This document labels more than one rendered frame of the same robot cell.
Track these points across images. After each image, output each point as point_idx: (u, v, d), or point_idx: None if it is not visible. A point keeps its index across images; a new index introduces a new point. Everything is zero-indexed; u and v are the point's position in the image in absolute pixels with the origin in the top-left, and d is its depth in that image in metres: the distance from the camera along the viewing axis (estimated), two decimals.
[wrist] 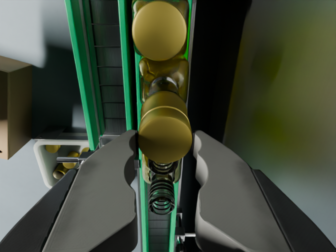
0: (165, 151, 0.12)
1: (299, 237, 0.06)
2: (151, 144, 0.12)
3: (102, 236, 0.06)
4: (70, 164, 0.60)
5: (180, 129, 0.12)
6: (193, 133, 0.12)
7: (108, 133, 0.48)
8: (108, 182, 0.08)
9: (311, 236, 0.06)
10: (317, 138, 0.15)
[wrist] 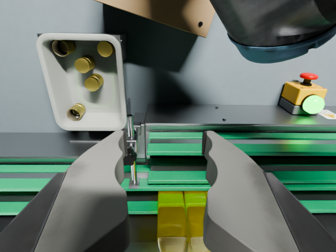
0: None
1: (310, 243, 0.06)
2: None
3: (94, 237, 0.06)
4: (81, 68, 0.46)
5: None
6: (204, 133, 0.12)
7: (145, 135, 0.48)
8: (97, 184, 0.08)
9: (323, 242, 0.06)
10: None
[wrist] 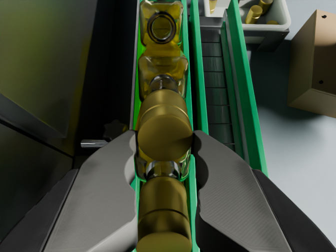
0: (163, 242, 0.12)
1: (299, 237, 0.06)
2: (177, 247, 0.12)
3: (102, 236, 0.06)
4: (254, 8, 0.57)
5: None
6: (193, 133, 0.12)
7: (216, 29, 0.46)
8: (108, 182, 0.08)
9: (311, 236, 0.06)
10: None
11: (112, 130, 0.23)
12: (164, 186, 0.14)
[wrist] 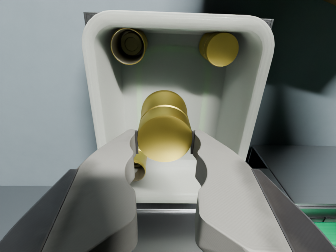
0: None
1: (299, 237, 0.06)
2: None
3: (102, 236, 0.06)
4: (162, 148, 0.12)
5: None
6: (193, 133, 0.12)
7: None
8: (108, 182, 0.08)
9: (311, 236, 0.06)
10: None
11: None
12: None
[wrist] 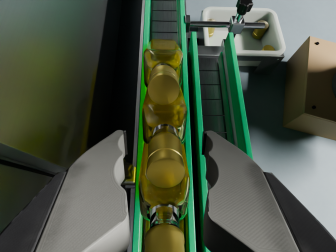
0: None
1: (310, 243, 0.06)
2: None
3: (94, 237, 0.06)
4: (162, 95, 0.21)
5: None
6: (204, 133, 0.12)
7: (214, 57, 0.49)
8: (97, 184, 0.08)
9: (323, 242, 0.06)
10: None
11: None
12: (165, 235, 0.17)
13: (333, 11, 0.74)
